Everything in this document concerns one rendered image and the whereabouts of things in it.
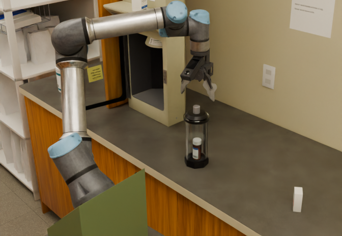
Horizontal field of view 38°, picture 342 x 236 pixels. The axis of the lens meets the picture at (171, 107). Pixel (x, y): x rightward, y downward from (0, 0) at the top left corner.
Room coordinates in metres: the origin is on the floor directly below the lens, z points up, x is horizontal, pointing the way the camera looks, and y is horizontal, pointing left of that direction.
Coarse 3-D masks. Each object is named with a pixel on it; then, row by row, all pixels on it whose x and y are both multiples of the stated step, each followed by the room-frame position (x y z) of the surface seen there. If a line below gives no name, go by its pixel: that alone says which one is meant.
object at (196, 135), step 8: (192, 128) 1.80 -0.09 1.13; (200, 128) 1.80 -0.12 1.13; (192, 136) 1.80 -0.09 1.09; (200, 136) 1.80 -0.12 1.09; (192, 144) 1.80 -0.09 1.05; (200, 144) 1.80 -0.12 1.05; (192, 152) 1.80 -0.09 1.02; (200, 152) 1.80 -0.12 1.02; (192, 160) 1.80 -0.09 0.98; (200, 160) 1.80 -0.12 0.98
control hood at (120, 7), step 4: (108, 4) 2.35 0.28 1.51; (112, 4) 2.34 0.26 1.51; (116, 4) 2.34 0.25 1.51; (120, 4) 2.34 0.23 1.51; (124, 4) 2.34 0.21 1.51; (128, 4) 2.34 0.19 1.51; (108, 8) 2.31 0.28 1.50; (112, 8) 2.28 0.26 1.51; (116, 8) 2.27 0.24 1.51; (120, 8) 2.26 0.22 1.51; (124, 8) 2.26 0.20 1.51; (128, 8) 2.26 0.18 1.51; (148, 8) 2.25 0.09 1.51; (116, 12) 2.28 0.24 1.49; (120, 12) 2.24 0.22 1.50; (124, 12) 2.21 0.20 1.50; (128, 12) 2.20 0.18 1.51; (156, 32) 2.17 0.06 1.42
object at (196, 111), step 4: (196, 108) 1.83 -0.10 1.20; (188, 112) 1.84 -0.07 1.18; (192, 112) 1.84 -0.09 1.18; (196, 112) 1.83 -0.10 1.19; (200, 112) 1.84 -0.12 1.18; (204, 112) 1.84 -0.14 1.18; (188, 116) 1.82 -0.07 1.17; (192, 116) 1.81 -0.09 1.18; (196, 116) 1.80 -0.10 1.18; (200, 116) 1.80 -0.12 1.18; (204, 116) 1.81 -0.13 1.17; (192, 120) 1.80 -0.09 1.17; (196, 120) 1.79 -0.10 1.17; (200, 120) 1.80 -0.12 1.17
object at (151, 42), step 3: (147, 39) 2.33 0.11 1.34; (150, 39) 2.30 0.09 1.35; (153, 39) 2.29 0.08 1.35; (156, 39) 2.28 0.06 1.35; (147, 42) 2.31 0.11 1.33; (150, 42) 2.29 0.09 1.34; (153, 42) 2.28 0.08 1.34; (156, 42) 2.28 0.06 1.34; (159, 42) 2.27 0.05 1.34; (147, 45) 2.30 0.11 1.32; (150, 45) 2.29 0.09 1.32; (153, 45) 2.28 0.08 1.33; (156, 45) 2.27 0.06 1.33; (159, 45) 2.27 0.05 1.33
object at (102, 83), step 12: (96, 48) 2.32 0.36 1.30; (108, 48) 2.35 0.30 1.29; (96, 60) 2.32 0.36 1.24; (108, 60) 2.35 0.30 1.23; (84, 72) 2.28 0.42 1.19; (96, 72) 2.32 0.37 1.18; (108, 72) 2.35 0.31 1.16; (120, 72) 2.38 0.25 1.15; (84, 84) 2.28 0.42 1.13; (96, 84) 2.31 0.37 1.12; (108, 84) 2.35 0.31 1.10; (120, 84) 2.38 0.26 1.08; (96, 96) 2.31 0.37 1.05; (108, 96) 2.34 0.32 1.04; (120, 96) 2.38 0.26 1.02
